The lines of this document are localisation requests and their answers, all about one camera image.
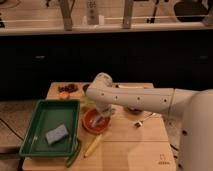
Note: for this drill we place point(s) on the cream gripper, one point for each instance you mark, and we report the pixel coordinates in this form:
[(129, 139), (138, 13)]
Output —
[(106, 111)]

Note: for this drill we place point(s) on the blue-grey towel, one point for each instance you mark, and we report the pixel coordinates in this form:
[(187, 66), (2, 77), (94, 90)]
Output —
[(97, 120)]

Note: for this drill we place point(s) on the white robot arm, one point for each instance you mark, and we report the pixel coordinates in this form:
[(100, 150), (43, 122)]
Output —
[(194, 107)]

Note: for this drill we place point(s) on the red orange bowl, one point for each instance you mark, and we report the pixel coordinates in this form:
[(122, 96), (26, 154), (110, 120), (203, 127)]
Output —
[(88, 119)]

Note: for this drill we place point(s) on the black bowl with wooden block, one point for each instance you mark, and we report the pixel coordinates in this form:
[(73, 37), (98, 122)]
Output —
[(134, 111)]

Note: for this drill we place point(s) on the small green cup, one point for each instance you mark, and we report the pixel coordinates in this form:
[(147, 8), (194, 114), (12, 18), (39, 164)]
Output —
[(89, 102)]

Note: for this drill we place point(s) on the small brown cup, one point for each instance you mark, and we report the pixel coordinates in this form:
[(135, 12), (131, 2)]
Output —
[(85, 87)]

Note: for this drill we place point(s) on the small orange lid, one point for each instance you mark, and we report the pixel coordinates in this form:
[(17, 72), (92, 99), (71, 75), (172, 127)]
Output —
[(64, 95)]

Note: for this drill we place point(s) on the black white brush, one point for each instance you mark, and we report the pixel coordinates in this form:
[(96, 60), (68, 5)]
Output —
[(131, 86)]

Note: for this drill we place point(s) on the green pea pod toy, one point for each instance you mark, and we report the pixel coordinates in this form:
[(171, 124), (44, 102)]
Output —
[(70, 160)]

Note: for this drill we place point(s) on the blue sponge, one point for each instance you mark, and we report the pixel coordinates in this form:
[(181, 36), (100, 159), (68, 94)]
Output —
[(56, 134)]

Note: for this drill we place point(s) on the green plastic tray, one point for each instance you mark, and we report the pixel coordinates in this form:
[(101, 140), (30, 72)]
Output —
[(48, 115)]

